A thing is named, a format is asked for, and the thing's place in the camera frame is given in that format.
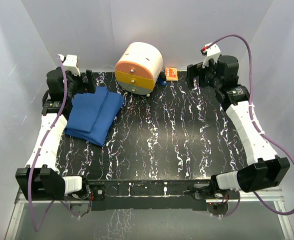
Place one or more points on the round three-drawer storage box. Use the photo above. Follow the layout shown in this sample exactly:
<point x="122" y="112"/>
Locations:
<point x="138" y="68"/>

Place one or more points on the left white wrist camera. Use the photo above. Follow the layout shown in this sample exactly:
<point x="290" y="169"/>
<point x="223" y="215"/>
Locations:
<point x="70" y="63"/>

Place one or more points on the small orange spiral notebook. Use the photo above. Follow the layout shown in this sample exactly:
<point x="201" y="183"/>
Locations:
<point x="171" y="74"/>

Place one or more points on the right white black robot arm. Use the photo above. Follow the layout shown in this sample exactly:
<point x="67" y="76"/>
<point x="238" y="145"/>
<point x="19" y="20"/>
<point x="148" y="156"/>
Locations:
<point x="265" y="169"/>

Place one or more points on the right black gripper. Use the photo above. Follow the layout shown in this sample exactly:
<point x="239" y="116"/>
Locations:
<point x="195" y="71"/>

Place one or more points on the blue surgical cloth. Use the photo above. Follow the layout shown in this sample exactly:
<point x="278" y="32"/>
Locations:
<point x="92" y="115"/>

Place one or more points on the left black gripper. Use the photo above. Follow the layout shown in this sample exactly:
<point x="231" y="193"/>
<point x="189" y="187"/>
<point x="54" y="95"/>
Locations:
<point x="89" y="87"/>

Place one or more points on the blue black clip tool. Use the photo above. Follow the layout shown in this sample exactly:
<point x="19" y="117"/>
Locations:
<point x="162" y="81"/>

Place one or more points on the aluminium frame rail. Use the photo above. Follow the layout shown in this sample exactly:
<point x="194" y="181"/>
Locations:
<point x="243" y="217"/>

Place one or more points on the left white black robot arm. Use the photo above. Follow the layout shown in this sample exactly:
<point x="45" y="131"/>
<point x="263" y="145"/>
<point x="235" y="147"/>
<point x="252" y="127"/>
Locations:
<point x="39" y="179"/>

